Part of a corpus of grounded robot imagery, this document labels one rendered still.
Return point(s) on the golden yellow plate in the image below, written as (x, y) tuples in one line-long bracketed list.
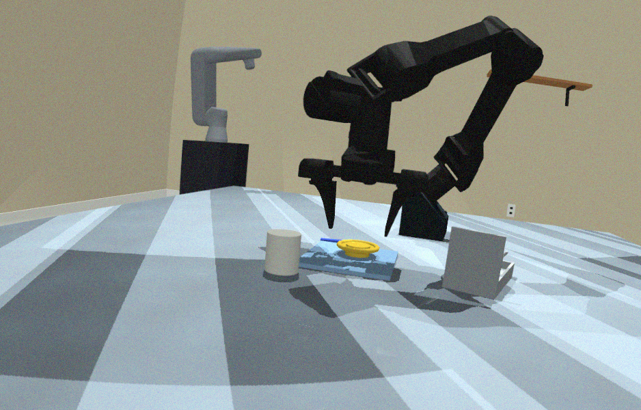
[(356, 248)]

